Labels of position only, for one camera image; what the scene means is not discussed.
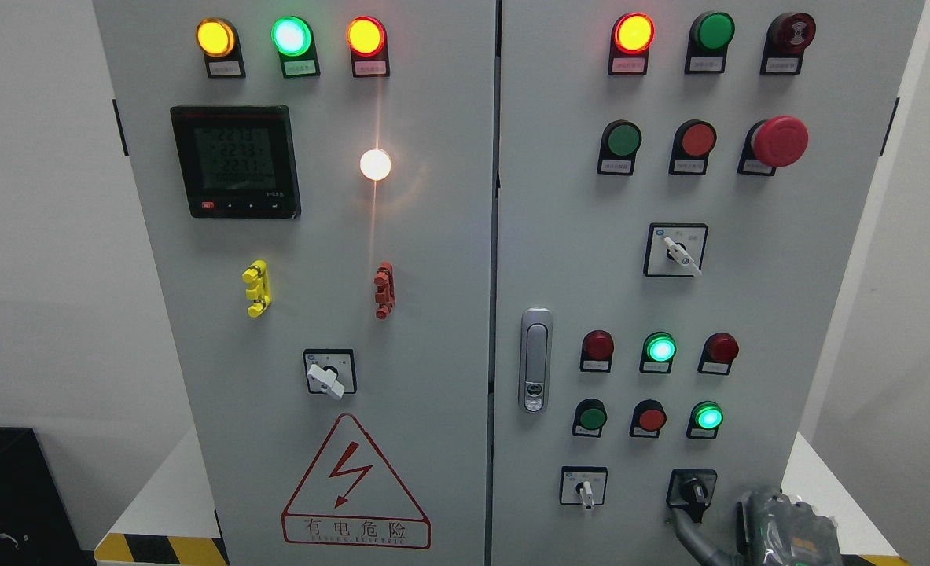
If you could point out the black rotary knob switch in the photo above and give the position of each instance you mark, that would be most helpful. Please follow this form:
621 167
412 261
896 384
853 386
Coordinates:
691 490

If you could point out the grey electrical cabinet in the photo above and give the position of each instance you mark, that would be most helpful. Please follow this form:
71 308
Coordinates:
492 116

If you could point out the red terminal connector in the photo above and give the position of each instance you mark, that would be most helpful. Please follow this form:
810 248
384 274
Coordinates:
384 297

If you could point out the dark red indicator light left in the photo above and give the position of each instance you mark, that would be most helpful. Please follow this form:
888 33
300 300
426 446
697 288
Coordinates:
597 352

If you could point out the dark red indicator light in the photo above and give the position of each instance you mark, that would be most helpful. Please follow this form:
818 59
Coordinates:
597 352
718 354

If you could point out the bright white indicator lamp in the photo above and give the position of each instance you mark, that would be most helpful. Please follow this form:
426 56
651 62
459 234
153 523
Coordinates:
375 164

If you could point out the green push button lower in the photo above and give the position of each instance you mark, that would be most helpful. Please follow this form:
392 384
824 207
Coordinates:
590 418

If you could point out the green push button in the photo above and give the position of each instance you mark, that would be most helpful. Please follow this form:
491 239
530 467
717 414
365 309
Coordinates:
590 418
620 142

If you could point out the lit green indicator middle row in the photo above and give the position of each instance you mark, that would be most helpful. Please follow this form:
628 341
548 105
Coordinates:
659 350

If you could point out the yellow terminal connector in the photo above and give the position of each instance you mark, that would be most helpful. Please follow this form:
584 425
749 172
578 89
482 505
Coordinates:
258 292

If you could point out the green push button upper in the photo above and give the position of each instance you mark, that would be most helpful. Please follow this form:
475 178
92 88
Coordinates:
620 142

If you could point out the red push button lower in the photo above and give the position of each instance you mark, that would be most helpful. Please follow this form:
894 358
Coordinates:
647 420

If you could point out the red push button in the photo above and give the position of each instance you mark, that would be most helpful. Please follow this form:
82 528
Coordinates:
647 420
692 144

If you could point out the red electric hazard warning sticker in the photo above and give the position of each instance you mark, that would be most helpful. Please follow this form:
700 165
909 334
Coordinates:
350 495

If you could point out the black digital power meter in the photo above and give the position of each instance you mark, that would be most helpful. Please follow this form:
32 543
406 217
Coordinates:
237 162

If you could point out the dark red indicator light right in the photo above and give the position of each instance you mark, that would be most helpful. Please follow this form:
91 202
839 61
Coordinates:
718 354

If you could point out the red-rimmed yellow indicator light left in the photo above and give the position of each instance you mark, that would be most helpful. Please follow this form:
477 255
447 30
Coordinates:
367 40

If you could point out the red-rimmed yellow indicator light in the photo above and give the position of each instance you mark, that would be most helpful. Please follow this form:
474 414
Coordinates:
367 40
631 38

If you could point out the red push button upper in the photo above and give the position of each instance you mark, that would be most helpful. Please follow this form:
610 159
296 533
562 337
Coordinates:
692 144

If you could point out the lit green button lower right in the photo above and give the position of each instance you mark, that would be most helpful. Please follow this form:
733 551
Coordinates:
704 421

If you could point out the lit green indicator light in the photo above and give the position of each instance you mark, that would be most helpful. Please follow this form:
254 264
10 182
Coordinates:
297 53

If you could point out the red-rimmed yellow indicator light right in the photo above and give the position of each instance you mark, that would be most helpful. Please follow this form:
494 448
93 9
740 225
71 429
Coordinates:
631 38

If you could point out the red emergency stop button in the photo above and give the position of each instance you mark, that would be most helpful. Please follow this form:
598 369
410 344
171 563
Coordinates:
771 144

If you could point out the dark green indicator light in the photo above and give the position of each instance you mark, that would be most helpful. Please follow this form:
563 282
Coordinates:
709 38

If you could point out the yellow indicator light top left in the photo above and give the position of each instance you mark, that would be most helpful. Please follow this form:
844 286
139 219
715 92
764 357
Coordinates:
221 48

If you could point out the dark red buzzer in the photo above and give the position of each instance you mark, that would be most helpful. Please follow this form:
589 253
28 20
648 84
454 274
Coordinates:
787 38

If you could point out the black box lower left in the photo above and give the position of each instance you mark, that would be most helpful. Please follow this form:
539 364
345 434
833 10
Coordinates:
34 526

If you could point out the silver door lock handle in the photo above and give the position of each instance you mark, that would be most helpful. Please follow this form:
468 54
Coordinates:
535 354

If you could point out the white selector switch left door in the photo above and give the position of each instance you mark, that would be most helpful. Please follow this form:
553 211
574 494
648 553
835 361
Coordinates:
330 372

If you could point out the white selector switch upper right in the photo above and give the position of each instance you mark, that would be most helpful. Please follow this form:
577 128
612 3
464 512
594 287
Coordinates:
675 250

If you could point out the small white selector switch bottom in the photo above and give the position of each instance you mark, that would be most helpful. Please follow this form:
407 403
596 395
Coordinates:
583 485

